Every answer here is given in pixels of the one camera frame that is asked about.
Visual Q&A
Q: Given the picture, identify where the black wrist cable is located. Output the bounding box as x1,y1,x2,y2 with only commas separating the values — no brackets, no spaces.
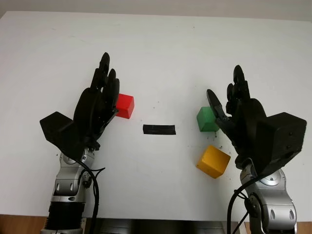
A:
77,157,106,234
226,168,265,234

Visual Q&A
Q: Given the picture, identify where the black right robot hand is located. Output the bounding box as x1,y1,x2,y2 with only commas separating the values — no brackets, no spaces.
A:
206,65,268,169

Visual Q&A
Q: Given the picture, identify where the yellow wooden block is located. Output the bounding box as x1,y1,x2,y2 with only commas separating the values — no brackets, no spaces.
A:
196,145,231,179

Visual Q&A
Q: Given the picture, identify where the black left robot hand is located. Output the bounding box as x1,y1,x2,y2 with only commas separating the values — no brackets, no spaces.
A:
72,52,121,150

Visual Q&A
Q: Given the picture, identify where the black tape strip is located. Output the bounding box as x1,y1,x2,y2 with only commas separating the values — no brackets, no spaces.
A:
142,124,176,136

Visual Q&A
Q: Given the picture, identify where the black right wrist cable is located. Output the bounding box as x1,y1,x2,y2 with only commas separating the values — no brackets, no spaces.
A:
226,168,265,234

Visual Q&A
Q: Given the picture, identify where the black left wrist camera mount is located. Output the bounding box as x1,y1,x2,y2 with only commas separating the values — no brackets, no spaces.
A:
39,111,86,161

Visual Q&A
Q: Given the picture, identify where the red wooden block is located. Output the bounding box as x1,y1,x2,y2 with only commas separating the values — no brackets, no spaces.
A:
115,93,135,120

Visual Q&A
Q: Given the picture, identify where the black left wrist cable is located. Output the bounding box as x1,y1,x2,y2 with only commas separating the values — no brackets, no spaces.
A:
77,157,106,234

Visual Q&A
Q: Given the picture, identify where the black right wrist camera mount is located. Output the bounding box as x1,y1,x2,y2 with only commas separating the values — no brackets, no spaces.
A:
254,112,307,176

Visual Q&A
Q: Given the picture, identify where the green wooden block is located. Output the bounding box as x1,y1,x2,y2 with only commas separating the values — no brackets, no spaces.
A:
196,106,219,133

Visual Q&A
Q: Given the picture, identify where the dark robot torso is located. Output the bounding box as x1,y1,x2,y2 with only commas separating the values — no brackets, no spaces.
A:
84,218,247,234

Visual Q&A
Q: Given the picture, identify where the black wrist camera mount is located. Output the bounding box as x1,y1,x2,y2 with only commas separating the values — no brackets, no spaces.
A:
39,111,86,161
254,112,307,176

